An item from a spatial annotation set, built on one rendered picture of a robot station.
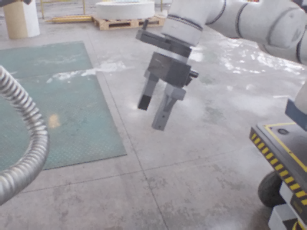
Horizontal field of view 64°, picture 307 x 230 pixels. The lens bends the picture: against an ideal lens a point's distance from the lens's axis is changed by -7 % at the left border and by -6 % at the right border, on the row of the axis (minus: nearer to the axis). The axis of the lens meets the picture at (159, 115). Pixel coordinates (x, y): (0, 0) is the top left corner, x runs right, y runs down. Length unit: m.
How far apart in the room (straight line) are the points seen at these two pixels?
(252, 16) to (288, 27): 0.09
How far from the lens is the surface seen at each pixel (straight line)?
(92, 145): 1.39
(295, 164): 0.80
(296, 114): 0.92
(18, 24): 4.66
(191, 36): 0.58
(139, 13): 4.85
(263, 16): 0.58
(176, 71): 0.55
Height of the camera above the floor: 0.77
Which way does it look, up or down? 28 degrees down
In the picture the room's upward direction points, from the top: straight up
